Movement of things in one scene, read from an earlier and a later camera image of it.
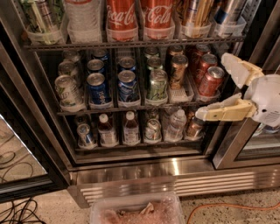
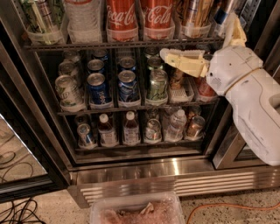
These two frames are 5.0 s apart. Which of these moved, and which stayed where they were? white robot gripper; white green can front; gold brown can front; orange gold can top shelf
Moved: white robot gripper
Stayed: white green can front; gold brown can front; orange gold can top shelf
